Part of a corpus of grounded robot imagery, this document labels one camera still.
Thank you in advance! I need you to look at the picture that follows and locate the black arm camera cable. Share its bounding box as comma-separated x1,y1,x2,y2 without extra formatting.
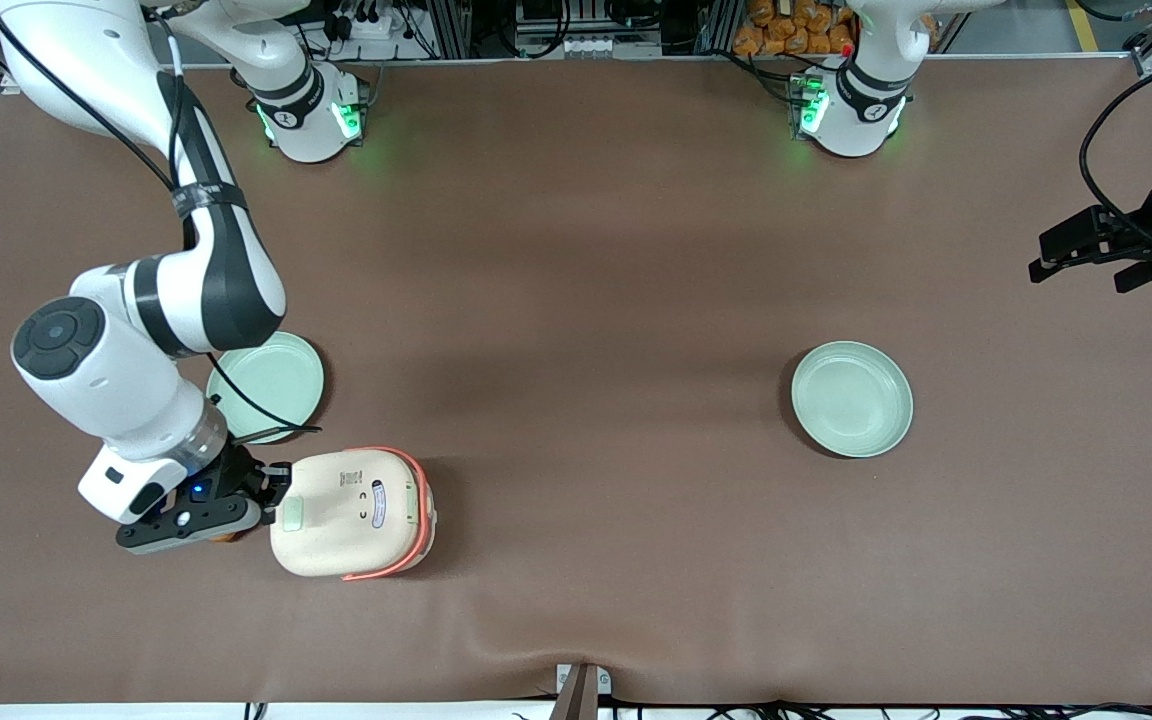
0,0,323,441
1079,52,1152,256

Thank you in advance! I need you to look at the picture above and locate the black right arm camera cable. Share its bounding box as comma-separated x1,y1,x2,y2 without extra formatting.
0,0,323,441

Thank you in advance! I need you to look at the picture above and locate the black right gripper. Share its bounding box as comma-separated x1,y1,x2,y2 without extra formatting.
191,445,293,507

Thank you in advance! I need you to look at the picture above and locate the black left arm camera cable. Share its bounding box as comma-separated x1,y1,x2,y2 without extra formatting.
1079,52,1152,256

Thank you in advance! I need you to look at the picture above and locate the bag of orange bread rolls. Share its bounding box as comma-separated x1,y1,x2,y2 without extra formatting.
733,0,857,58

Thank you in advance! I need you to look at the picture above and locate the pale green plate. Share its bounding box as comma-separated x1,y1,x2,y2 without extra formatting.
791,341,914,459
206,331,325,445

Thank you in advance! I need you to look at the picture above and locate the aluminium profile post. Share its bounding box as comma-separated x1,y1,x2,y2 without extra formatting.
554,662,613,720

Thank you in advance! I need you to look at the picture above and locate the brown table mat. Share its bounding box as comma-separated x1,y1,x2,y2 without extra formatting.
0,58,1152,706

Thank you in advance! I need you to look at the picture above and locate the white power strip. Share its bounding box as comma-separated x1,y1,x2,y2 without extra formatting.
332,0,419,43

